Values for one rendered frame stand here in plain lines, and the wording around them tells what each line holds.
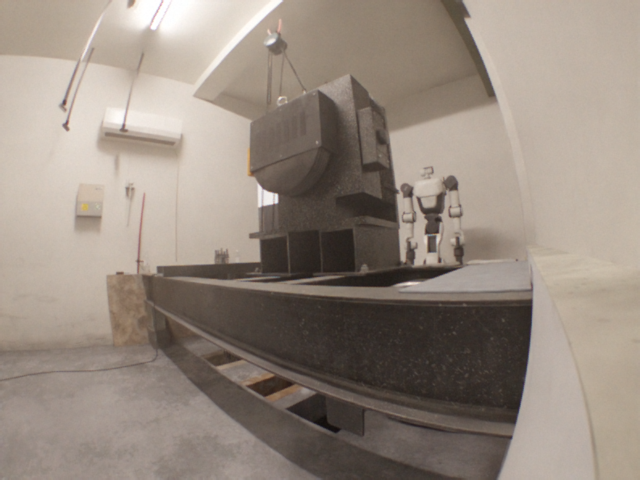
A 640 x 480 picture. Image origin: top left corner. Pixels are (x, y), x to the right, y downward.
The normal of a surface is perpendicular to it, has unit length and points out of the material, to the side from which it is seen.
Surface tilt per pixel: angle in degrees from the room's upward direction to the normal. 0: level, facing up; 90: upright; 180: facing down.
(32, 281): 90
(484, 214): 90
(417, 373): 90
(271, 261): 90
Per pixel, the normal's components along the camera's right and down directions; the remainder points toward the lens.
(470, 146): -0.68, -0.01
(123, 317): 0.73, -0.08
